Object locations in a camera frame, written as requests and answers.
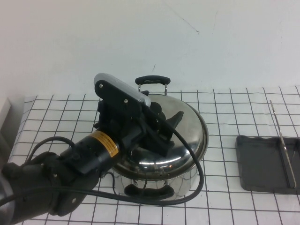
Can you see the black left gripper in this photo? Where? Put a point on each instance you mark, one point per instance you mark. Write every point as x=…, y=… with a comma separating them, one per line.
x=117, y=126

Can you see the stainless steel pot lid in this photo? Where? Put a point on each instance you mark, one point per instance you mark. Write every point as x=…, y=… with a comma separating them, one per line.
x=187, y=122

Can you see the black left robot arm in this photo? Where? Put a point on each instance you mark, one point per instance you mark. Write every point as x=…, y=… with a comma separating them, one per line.
x=35, y=178

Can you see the dark grey lid rack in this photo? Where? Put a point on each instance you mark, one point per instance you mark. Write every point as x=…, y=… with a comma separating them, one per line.
x=257, y=159

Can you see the white black-grid tablecloth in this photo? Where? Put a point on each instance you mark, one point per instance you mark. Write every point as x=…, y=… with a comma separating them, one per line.
x=234, y=211

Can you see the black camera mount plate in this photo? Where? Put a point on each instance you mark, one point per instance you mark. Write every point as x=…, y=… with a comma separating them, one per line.
x=117, y=98

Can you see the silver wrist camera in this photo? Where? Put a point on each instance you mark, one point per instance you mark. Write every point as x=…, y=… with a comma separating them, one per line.
x=122, y=85

